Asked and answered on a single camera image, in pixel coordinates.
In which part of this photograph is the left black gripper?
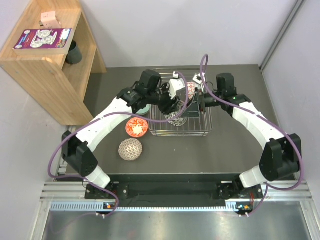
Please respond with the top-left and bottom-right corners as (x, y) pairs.
(147, 83), (180, 115)

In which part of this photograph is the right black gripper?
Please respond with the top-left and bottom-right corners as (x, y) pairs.
(180, 88), (224, 119)

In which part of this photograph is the metal wire dish rack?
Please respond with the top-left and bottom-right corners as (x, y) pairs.
(148, 67), (213, 137)

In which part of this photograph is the black white paisley bowl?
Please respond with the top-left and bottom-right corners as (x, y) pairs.
(164, 112), (188, 127)

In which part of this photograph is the white red patterned bowl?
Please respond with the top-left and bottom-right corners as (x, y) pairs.
(187, 81), (199, 100)

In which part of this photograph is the mint green bowl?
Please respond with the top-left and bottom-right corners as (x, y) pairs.
(136, 104), (151, 116)

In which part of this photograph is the red floral bowl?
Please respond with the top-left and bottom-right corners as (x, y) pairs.
(125, 117), (149, 138)

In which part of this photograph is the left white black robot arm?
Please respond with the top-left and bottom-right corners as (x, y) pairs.
(61, 69), (187, 199)

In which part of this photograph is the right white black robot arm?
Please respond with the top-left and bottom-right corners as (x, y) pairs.
(204, 73), (304, 198)

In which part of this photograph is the beige lattice patterned bowl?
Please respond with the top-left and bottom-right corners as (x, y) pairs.
(118, 138), (143, 161)

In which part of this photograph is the dark grey cup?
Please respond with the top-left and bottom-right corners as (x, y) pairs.
(65, 40), (83, 65)

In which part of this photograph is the wooden shelf unit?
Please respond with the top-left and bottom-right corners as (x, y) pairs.
(0, 0), (107, 126)

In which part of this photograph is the purple book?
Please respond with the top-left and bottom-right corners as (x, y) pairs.
(12, 28), (75, 56)

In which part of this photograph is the pink power adapter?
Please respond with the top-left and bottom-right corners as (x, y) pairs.
(39, 11), (62, 29)

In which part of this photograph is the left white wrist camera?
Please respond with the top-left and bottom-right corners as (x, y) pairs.
(168, 71), (187, 100)

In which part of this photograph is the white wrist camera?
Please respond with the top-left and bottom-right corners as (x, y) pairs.
(168, 71), (187, 100)
(192, 73), (206, 85)

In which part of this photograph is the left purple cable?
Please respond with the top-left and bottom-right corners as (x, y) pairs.
(47, 71), (190, 218)

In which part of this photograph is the purple cable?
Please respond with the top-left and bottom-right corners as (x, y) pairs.
(201, 54), (305, 217)
(47, 71), (190, 218)

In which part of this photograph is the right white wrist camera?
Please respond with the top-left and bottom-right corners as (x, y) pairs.
(192, 73), (206, 85)

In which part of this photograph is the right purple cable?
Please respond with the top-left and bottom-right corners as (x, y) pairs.
(201, 54), (305, 217)

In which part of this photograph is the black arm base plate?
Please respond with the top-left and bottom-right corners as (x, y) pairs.
(84, 181), (263, 201)

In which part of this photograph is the aluminium rail frame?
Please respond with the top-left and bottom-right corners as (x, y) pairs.
(30, 174), (320, 240)

